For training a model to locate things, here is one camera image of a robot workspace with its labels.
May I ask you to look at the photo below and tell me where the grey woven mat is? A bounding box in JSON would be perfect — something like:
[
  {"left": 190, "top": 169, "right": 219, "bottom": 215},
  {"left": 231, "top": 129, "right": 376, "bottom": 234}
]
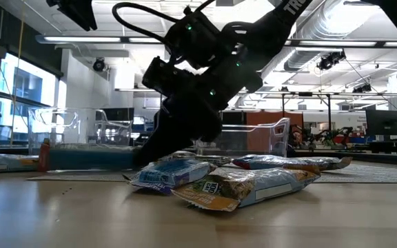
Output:
[{"left": 26, "top": 160, "right": 397, "bottom": 185}]

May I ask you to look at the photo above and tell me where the black metal frame stand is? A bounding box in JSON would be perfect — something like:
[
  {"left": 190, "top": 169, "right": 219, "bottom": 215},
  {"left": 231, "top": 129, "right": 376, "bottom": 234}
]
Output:
[{"left": 282, "top": 91, "right": 332, "bottom": 138}]

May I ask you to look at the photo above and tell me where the long ceiling light bar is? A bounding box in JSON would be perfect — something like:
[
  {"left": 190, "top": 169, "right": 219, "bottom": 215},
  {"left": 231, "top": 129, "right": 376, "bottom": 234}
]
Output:
[{"left": 35, "top": 34, "right": 397, "bottom": 49}]

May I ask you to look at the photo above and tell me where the black looped cable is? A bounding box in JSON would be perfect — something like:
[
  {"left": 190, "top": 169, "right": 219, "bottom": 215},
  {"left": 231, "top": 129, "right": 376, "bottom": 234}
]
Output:
[{"left": 111, "top": 1, "right": 189, "bottom": 48}]

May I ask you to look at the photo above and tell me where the black ceiling camera rig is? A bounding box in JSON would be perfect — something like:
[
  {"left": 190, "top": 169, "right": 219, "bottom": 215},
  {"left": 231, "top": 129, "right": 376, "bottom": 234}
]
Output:
[{"left": 316, "top": 50, "right": 347, "bottom": 72}]

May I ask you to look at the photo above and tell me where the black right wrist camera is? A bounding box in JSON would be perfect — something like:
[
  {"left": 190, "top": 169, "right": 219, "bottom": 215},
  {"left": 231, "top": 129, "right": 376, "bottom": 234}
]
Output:
[{"left": 142, "top": 56, "right": 194, "bottom": 101}]

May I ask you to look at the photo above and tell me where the dark computer monitor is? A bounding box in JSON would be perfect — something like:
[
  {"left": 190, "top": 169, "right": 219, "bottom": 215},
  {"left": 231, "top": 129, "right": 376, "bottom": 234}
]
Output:
[{"left": 365, "top": 109, "right": 397, "bottom": 136}]

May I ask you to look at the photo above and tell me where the black wall screen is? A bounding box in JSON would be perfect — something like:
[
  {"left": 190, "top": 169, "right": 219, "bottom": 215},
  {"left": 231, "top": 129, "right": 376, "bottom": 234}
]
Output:
[{"left": 96, "top": 107, "right": 136, "bottom": 131}]

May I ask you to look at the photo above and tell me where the blue granola bar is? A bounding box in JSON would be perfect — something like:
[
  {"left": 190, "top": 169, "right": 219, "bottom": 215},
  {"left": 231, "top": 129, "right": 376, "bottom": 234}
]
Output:
[
  {"left": 122, "top": 158, "right": 217, "bottom": 196},
  {"left": 232, "top": 154, "right": 354, "bottom": 172}
]

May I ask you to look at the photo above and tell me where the brown granola bar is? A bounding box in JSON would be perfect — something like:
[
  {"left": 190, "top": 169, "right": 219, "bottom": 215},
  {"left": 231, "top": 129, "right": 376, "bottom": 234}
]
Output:
[
  {"left": 0, "top": 153, "right": 40, "bottom": 174},
  {"left": 171, "top": 167, "right": 322, "bottom": 212}
]

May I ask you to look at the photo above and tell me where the black dome ceiling camera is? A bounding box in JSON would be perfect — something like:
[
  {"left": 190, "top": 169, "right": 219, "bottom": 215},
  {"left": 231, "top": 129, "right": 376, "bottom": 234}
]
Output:
[{"left": 92, "top": 57, "right": 107, "bottom": 72}]

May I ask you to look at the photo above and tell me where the clear plastic bin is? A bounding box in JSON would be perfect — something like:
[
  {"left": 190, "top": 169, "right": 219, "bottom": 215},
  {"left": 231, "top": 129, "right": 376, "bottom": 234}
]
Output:
[
  {"left": 198, "top": 117, "right": 292, "bottom": 158},
  {"left": 27, "top": 106, "right": 133, "bottom": 156}
]

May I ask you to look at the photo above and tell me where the yellow cable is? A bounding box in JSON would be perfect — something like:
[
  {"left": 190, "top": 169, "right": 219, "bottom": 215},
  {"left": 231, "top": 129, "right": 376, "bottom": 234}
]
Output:
[{"left": 0, "top": 0, "right": 26, "bottom": 147}]

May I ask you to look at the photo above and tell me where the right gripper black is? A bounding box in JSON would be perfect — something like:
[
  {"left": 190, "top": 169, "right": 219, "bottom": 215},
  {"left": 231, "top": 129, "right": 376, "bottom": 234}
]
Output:
[{"left": 133, "top": 92, "right": 224, "bottom": 168}]

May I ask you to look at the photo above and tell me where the orange partition wall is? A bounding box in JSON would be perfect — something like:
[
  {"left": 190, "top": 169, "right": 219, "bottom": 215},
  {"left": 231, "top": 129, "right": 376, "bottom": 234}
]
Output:
[{"left": 246, "top": 110, "right": 305, "bottom": 152}]

